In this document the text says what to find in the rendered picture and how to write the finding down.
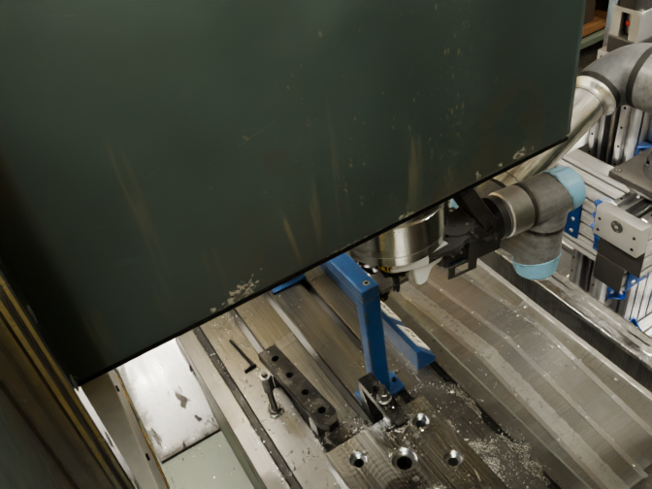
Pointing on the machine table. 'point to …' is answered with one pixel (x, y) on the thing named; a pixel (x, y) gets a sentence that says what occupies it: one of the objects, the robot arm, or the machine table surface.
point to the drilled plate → (441, 435)
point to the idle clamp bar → (290, 377)
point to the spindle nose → (406, 241)
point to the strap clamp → (379, 402)
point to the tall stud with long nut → (269, 391)
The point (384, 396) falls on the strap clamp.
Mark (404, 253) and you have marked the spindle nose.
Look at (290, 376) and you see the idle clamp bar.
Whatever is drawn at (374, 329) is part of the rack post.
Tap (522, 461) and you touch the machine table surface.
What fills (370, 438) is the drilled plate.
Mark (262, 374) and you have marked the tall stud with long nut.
